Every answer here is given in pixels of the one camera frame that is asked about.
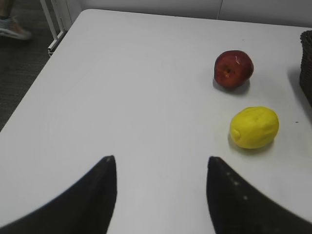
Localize yellow lemon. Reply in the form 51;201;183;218
229;106;279;149

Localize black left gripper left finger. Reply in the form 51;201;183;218
0;156;117;234

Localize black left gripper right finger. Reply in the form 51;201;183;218
207;156;312;234

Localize black woven basket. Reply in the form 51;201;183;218
299;30;312;105

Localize red apple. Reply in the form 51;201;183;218
214;50;254;89

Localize grey sneaker shoe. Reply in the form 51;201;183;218
0;17;32;40

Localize white metal frame leg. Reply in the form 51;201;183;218
39;0;73;56

